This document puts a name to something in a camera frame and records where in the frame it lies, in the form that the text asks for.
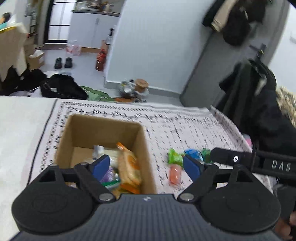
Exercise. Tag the purple snack packet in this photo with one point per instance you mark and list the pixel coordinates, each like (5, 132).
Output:
(110, 174)

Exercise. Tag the green cloth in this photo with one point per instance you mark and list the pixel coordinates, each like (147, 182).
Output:
(97, 93)

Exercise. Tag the white spray bottle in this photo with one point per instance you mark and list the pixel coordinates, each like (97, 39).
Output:
(109, 37)

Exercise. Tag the white cabinet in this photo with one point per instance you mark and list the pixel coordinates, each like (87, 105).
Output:
(92, 30)

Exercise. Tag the beige fringed cloth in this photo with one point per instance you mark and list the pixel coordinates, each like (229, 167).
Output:
(286, 105)

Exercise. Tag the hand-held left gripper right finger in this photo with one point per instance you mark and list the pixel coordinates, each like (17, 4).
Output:
(192, 168)

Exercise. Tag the brown round tub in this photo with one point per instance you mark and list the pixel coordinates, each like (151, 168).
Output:
(141, 85)

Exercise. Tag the red snack packet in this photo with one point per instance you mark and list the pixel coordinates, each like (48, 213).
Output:
(174, 175)

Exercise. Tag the orange snack packet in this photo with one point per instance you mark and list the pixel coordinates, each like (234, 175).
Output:
(128, 169)

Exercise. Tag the green label snack packet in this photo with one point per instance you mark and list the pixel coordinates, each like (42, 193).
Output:
(112, 185)

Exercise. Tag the brown cardboard box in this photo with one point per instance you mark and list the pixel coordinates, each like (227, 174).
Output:
(97, 129)

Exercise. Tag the grey door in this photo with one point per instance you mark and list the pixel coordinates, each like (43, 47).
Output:
(208, 69)

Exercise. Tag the white bed sheet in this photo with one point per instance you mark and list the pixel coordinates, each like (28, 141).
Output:
(20, 139)

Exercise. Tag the black bag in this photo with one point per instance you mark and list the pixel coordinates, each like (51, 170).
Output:
(63, 87)

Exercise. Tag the black slipper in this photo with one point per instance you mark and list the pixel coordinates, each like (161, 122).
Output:
(58, 62)
(68, 62)

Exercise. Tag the cardboard box on floor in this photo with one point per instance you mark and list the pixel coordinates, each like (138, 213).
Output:
(36, 59)

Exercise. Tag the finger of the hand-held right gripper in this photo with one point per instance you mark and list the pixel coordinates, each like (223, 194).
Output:
(234, 158)

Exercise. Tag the bright green snack packet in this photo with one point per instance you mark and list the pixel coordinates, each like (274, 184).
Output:
(174, 158)

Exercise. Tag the pink round item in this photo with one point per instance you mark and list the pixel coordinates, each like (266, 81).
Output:
(248, 140)

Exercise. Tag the black coat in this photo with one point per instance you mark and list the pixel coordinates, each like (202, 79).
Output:
(261, 111)

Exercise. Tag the person's right hand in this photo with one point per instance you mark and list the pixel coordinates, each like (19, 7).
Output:
(285, 228)

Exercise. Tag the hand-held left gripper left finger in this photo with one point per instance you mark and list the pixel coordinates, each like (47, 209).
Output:
(101, 165)

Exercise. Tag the black and white printed blanket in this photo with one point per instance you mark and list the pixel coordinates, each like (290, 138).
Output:
(185, 125)

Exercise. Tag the hanging black jacket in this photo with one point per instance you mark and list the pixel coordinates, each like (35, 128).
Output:
(240, 23)

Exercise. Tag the pink plastic bag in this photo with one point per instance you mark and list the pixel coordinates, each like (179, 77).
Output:
(73, 47)

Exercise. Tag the blue snack packet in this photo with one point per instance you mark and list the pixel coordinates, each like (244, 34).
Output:
(193, 153)

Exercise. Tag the dark green snack packet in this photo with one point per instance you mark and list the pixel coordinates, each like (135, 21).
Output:
(205, 153)

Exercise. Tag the white snack packet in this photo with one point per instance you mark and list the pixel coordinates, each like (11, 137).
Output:
(100, 150)

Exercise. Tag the hanging beige garment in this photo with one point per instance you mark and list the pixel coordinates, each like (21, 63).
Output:
(222, 16)

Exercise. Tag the clear plastic bag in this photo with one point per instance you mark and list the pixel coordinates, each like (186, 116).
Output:
(126, 89)

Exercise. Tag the black clothes pile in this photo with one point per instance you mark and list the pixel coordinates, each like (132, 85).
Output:
(20, 81)

